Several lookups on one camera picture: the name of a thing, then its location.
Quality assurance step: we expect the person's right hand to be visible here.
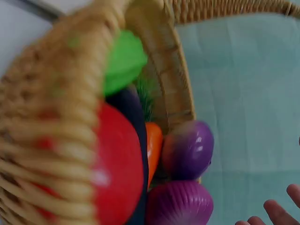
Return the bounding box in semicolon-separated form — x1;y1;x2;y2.
235;183;300;225

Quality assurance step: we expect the ribbed purple toy onion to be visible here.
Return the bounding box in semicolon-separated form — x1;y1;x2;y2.
144;180;215;225

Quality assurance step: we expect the smooth purple toy onion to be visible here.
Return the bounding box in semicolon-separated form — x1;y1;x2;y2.
161;120;215;181

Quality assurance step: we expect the orange toy carrot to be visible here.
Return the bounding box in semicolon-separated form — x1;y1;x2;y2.
135;76;164;189

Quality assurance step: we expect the red toy tomato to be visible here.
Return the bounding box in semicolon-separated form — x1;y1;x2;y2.
30;101;145;225

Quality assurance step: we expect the dark purple toy eggplant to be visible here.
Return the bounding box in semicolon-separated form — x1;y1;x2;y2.
105;86;150;225

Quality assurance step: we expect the green toy vegetable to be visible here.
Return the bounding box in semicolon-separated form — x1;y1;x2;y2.
102;30;149;97

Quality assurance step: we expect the woven wicker basket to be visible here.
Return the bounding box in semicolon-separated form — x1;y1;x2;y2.
0;0;300;225

